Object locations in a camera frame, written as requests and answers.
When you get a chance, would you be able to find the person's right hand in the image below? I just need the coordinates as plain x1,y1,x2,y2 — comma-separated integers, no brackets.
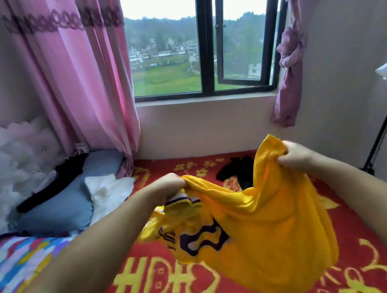
274,135,329,181

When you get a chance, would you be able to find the person's left hand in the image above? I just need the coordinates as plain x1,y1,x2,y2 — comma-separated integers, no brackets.
143,171,189,210

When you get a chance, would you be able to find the yellow basketball jersey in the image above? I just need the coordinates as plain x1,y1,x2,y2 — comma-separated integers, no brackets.
128,127,345,293

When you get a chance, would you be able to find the person's left forearm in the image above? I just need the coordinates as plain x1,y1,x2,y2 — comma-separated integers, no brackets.
0,186,176,293

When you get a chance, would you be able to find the person's right forearm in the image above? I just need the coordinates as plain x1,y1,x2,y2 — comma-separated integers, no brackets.
310,150,387,290

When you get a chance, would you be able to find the white t-shirt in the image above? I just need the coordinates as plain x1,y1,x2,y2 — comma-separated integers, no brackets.
82,170,142,227

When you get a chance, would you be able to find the plain black garment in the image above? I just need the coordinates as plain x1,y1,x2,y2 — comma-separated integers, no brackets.
213,154,258,193

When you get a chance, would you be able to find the black floor lamp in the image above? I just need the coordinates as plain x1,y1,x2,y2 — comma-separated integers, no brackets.
348,49,387,177

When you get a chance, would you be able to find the narrow pink curtain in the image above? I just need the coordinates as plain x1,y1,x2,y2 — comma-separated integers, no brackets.
257,0,348,131

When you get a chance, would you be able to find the red and yellow blanket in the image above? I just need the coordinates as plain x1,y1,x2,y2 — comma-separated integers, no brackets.
0,131,387,293

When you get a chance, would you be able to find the pale blue pillow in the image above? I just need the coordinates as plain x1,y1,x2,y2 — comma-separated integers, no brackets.
3,147,134,243

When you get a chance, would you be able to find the black garment on pillow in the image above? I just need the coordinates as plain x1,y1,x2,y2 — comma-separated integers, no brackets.
10,152,95,214

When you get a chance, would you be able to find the dark framed window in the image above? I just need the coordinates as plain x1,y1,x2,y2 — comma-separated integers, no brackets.
117,0,299,109

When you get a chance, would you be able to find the wide pink curtain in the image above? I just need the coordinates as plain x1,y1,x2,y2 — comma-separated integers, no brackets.
0,0,147,190

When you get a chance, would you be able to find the blue patterned pillow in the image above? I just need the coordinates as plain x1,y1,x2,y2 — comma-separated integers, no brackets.
0,226,82,293

